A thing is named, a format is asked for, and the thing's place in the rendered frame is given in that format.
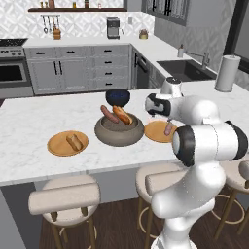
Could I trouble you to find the dark wooden wall shelf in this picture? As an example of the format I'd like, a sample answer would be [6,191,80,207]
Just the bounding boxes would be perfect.
[27,7,128,14]

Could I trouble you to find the dark framed window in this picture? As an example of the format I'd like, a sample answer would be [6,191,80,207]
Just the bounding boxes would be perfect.
[223,0,249,74]

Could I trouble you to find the silver tap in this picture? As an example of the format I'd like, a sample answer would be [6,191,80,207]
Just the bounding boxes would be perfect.
[185,51,210,70]

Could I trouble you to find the dark dishwasher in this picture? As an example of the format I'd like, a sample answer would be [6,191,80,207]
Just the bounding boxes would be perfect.
[130,48,151,90]

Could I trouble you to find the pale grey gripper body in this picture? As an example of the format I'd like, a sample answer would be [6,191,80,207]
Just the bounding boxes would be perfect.
[147,114,170,126]

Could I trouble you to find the beige bar stool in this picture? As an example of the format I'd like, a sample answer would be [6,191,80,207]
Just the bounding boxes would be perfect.
[135,161,184,249]
[210,158,249,237]
[27,174,102,249]

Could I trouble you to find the dark sink basin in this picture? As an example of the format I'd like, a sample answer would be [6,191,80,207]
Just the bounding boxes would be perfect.
[156,58,218,83]

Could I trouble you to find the dark blue bowl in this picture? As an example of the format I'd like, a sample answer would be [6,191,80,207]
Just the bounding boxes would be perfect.
[105,89,131,108]

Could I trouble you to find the large grey-brown bowl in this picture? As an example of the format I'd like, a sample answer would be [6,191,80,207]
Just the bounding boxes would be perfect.
[93,113,145,148]

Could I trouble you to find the golden hot dog bun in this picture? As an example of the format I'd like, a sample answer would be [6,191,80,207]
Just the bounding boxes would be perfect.
[65,133,84,153]
[112,105,134,126]

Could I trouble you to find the brown sausage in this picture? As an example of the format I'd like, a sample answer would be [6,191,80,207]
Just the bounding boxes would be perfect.
[163,119,173,137]
[99,104,121,125]

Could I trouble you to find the grey sink cupboard run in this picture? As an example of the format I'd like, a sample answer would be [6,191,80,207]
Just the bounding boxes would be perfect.
[148,63,167,89]

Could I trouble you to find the grey wall cupboards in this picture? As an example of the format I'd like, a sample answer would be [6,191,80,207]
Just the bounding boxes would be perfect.
[141,0,191,27]

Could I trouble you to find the steel oven with hob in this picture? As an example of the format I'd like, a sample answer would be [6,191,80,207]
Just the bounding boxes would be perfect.
[0,38,35,99]

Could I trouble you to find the orange round plate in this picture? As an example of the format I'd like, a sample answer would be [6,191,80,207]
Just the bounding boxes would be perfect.
[144,120,179,144]
[47,130,89,158]

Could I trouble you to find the rail with hanging tools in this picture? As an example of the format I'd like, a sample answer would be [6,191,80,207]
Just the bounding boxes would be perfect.
[40,14,61,35]

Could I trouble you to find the silver coffee machine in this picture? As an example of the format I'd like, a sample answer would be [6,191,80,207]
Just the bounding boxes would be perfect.
[106,16,122,41]

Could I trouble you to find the yellow pot with tools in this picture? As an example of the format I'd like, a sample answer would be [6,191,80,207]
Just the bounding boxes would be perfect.
[138,28,150,41]

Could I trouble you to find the white paper towel roll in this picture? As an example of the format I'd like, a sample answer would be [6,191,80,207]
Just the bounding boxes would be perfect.
[214,54,242,93]

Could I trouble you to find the grey base cupboard run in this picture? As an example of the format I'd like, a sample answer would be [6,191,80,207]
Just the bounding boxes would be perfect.
[24,45,131,96]

